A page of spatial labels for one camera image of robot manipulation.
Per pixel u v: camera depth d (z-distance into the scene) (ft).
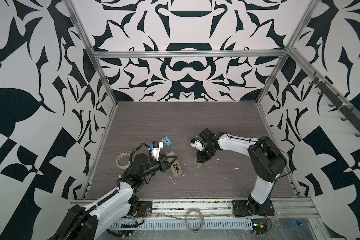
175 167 2.49
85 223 1.36
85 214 1.39
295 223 2.30
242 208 2.44
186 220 2.34
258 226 2.33
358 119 1.78
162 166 2.25
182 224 2.13
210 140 2.48
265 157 1.62
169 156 2.48
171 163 2.44
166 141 3.17
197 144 2.84
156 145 2.34
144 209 2.39
